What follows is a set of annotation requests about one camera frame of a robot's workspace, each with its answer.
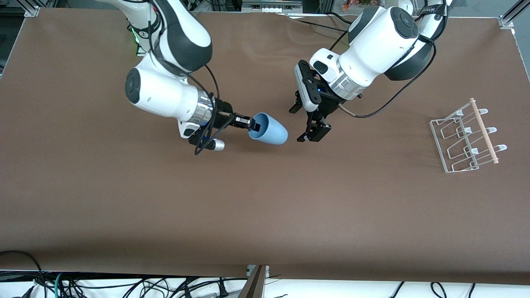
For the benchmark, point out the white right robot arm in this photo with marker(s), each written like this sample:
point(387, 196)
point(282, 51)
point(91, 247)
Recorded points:
point(165, 93)

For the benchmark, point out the metal table leg post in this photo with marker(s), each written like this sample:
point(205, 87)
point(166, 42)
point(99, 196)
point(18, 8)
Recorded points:
point(256, 283)

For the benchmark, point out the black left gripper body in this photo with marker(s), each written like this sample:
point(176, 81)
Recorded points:
point(327, 106)

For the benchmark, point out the blue plastic cup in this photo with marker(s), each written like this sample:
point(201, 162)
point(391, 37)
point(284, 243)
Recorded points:
point(275, 133)

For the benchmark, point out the orange plastic item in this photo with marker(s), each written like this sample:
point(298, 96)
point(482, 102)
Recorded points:
point(354, 5)

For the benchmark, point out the white power strip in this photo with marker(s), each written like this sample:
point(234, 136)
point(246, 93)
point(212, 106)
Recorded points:
point(271, 6)

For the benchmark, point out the aluminium frame corner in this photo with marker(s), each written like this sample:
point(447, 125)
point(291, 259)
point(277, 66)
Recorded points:
point(511, 14)
point(32, 9)

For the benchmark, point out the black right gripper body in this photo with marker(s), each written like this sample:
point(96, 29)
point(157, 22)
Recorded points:
point(222, 113)

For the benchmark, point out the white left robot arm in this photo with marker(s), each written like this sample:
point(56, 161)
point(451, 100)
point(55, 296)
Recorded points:
point(372, 45)

